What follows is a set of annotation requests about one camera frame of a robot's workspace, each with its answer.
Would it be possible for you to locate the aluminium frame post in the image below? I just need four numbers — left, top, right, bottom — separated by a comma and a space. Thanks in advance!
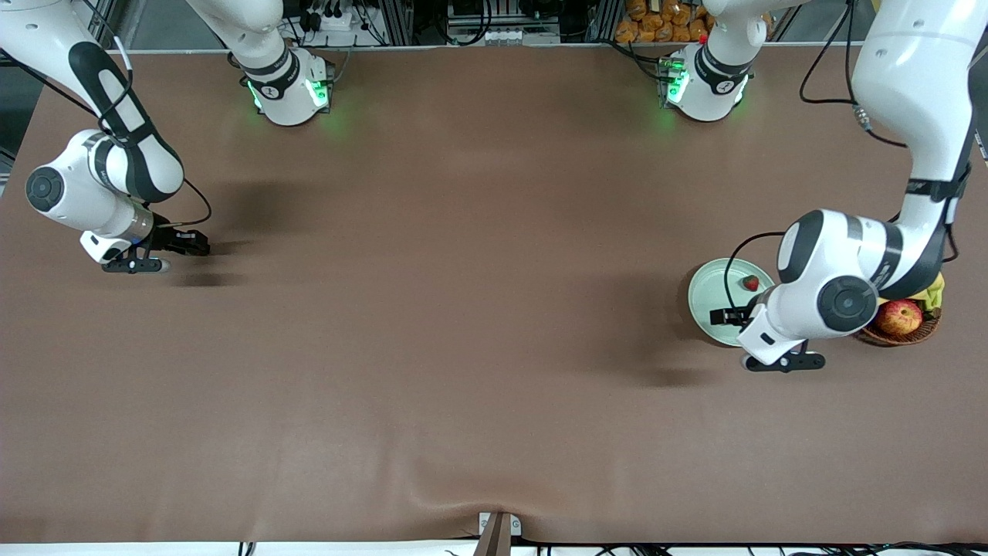
590, 0, 622, 43
380, 0, 415, 46

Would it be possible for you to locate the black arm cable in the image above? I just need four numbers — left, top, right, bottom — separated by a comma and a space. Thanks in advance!
726, 0, 912, 308
0, 0, 213, 229

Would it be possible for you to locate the brown table mat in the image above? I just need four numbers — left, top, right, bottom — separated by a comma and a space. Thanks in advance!
0, 45, 988, 544

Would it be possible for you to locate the brown wicker basket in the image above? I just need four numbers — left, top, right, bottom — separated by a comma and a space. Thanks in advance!
853, 307, 942, 347

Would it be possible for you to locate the metal table edge bracket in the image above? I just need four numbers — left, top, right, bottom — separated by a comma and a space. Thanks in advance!
472, 512, 522, 556

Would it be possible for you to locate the yellow banana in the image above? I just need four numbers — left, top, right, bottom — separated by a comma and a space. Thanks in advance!
907, 272, 946, 312

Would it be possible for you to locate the light green round plate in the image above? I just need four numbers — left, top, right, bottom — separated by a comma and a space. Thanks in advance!
688, 258, 775, 348

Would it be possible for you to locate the white power strip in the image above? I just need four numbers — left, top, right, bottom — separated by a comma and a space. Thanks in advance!
305, 4, 356, 32

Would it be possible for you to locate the pile of brown bread rolls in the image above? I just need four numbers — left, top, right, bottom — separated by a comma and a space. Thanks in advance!
615, 0, 711, 44

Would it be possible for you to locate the red yellow apple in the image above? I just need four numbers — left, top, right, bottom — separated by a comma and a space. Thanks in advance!
876, 299, 924, 336

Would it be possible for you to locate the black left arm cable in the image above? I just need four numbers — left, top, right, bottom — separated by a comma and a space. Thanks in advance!
726, 0, 912, 308

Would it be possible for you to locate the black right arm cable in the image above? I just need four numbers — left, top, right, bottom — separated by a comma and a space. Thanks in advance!
0, 0, 213, 229

